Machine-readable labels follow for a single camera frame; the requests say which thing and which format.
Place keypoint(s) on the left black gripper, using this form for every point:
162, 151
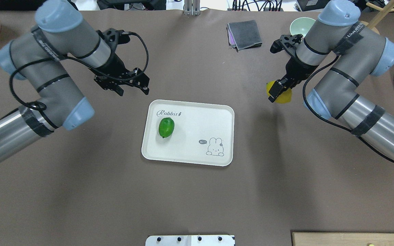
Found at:
114, 66

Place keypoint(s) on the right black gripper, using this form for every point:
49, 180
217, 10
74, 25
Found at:
294, 72

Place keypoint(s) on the yellow lemon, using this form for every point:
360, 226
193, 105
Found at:
283, 98

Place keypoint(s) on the green lime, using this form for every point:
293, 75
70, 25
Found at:
166, 127

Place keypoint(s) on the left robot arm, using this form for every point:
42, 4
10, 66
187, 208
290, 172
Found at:
48, 96

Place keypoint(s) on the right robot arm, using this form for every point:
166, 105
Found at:
360, 52

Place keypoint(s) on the white rabbit tray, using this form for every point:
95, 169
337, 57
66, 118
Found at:
203, 133

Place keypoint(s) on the mint green bowl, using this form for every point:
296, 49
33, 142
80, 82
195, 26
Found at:
301, 26

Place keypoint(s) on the grey folded cloth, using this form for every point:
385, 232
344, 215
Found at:
243, 35

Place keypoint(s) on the wooden mug tree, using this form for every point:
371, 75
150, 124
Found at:
380, 15

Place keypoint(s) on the bamboo cutting board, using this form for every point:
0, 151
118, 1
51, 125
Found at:
342, 239

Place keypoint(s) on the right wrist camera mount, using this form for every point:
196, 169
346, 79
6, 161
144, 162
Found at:
288, 43

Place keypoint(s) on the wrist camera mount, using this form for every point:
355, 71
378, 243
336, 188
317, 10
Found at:
288, 43
114, 37

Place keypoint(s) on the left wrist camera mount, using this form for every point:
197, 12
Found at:
114, 37

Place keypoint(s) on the aluminium frame post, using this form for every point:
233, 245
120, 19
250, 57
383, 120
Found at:
191, 7

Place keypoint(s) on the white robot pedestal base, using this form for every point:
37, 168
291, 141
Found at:
191, 240

